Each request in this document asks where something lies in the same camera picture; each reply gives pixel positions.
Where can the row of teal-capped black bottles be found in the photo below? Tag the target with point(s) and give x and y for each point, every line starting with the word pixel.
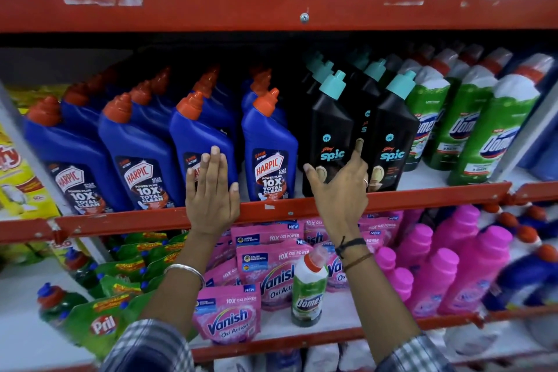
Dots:
pixel 331 132

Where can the person's left forearm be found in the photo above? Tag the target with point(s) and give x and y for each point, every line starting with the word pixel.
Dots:
pixel 174 297

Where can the brown thread wristband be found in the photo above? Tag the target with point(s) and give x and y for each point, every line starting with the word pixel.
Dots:
pixel 359 259

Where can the row of orange-capped blue bottles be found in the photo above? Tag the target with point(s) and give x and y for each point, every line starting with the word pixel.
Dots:
pixel 144 145

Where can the person's right thumb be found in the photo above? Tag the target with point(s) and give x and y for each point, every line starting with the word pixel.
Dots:
pixel 314 180

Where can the group of pink bottles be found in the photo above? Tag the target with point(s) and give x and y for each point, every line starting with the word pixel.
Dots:
pixel 475 271

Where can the person's right hand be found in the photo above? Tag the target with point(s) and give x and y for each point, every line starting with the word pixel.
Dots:
pixel 342 201

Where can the row of green white bottles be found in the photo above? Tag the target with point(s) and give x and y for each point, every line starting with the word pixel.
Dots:
pixel 492 132

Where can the stack of yellow packets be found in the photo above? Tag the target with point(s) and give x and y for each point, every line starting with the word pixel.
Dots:
pixel 30 97

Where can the small green white cleaner bottle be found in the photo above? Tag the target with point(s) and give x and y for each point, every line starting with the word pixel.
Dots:
pixel 308 297

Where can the person's left hand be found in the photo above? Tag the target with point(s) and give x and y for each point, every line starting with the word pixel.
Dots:
pixel 211 206

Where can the group of blue white bottles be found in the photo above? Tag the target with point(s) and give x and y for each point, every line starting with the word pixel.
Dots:
pixel 523 271

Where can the yellow cleaner packet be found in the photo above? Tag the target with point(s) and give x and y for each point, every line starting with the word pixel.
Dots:
pixel 22 184

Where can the red metal shelf rack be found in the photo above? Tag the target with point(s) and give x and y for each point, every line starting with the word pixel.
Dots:
pixel 261 5

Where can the silver metal bangle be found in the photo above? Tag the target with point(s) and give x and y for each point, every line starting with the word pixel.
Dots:
pixel 192 271

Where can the black thread wristband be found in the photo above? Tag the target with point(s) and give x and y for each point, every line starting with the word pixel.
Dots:
pixel 351 244

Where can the pile of yellow green packets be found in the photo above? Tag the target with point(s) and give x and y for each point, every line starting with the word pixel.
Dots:
pixel 17 252

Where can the blue container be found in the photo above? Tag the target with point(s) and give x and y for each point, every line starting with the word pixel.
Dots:
pixel 542 158

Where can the person's left little finger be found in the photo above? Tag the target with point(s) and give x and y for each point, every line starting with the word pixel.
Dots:
pixel 191 186

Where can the person's left thumb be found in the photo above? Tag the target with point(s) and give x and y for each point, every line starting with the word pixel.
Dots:
pixel 234 197

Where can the row of white packets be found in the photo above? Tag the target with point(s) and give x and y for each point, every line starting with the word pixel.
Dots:
pixel 322 356

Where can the green dishwash bottle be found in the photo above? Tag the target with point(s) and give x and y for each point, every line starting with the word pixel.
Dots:
pixel 78 265
pixel 56 304

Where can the plaid shirt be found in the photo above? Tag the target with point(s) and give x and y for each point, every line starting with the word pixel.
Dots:
pixel 144 350

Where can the pile of green dishwash pouches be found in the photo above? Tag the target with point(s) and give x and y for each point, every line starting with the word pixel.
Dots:
pixel 91 319

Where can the pile of pink detergent pouches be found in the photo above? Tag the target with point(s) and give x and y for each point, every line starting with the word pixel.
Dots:
pixel 270 262

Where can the person's right forearm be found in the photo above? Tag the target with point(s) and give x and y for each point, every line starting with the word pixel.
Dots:
pixel 379 306

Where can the person's left middle finger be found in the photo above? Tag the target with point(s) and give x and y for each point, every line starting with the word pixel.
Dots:
pixel 215 167

